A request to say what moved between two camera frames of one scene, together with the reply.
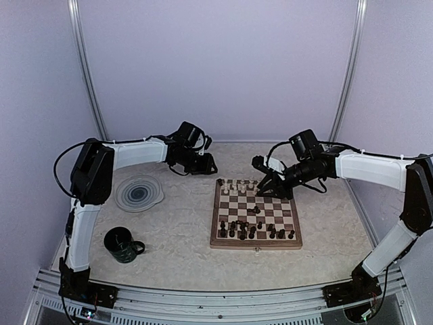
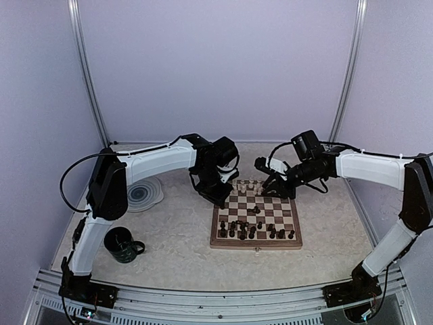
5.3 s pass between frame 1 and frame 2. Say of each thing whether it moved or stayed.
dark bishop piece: stayed
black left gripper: moved
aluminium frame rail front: stayed
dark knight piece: stayed
